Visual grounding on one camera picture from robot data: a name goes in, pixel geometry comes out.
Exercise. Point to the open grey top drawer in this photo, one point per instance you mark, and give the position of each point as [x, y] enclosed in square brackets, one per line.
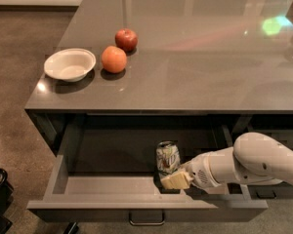
[103, 174]

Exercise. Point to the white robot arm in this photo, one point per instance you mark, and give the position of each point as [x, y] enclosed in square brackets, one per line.
[225, 169]

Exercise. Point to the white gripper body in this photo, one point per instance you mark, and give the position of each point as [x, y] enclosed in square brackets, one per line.
[198, 170]

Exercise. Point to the red apple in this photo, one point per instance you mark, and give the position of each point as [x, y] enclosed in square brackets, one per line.
[126, 39]

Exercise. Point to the white bowl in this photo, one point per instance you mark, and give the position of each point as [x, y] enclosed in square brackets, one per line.
[70, 65]

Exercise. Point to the black object on floor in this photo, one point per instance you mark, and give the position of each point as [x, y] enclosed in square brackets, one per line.
[72, 228]

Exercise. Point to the metal drawer handle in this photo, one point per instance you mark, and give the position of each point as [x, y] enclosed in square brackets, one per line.
[146, 218]

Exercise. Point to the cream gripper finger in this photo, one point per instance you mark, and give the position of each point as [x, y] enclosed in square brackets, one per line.
[177, 180]

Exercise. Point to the orange fruit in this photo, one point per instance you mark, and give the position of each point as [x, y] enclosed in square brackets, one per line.
[114, 59]

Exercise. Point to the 7up soda can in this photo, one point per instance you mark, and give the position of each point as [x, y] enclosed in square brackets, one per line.
[167, 158]

